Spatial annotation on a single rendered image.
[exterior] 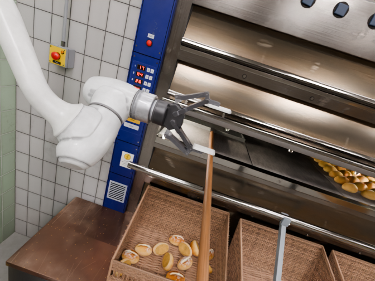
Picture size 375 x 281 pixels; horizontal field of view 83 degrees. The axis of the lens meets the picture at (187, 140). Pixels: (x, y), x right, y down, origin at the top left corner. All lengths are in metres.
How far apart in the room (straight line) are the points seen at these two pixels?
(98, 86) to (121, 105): 0.09
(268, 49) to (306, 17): 0.20
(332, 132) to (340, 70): 0.31
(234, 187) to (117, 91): 0.97
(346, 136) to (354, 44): 0.45
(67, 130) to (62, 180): 1.19
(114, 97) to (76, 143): 0.16
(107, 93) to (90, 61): 0.74
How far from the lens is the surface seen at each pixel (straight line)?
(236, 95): 1.19
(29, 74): 0.59
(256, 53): 1.17
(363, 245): 1.24
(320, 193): 1.50
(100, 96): 0.63
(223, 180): 1.35
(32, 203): 2.01
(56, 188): 1.79
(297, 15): 1.24
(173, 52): 1.19
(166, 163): 1.34
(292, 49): 1.24
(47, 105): 0.58
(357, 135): 1.43
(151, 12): 1.21
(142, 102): 0.62
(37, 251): 1.40
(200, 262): 0.63
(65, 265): 1.34
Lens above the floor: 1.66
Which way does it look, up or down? 21 degrees down
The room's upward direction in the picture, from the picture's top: 18 degrees clockwise
